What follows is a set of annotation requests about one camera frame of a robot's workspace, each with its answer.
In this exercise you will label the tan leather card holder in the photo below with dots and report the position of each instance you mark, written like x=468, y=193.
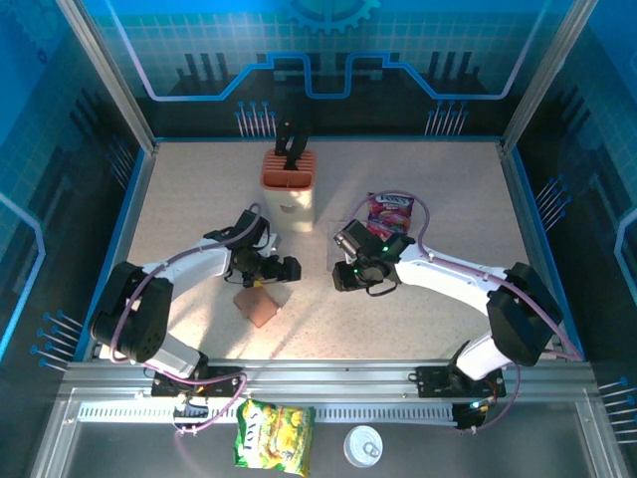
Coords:
x=259, y=309

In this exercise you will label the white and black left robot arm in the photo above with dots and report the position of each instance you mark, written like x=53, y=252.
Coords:
x=199, y=266

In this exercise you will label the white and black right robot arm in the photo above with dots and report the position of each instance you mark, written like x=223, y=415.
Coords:
x=448, y=276

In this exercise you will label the cream and orange knife block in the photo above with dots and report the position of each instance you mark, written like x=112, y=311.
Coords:
x=288, y=209

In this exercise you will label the purple snack bag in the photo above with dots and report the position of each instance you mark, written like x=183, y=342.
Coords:
x=393, y=209

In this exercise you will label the yellow green chips bag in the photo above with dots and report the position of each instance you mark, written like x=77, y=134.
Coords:
x=274, y=438

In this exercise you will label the silver tin can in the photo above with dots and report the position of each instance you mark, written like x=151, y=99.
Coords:
x=363, y=445

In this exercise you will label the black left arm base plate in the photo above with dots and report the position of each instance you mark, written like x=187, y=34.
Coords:
x=224, y=383

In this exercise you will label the aluminium frame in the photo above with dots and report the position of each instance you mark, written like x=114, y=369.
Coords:
x=323, y=381

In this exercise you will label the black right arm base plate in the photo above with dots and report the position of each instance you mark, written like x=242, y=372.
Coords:
x=433, y=383

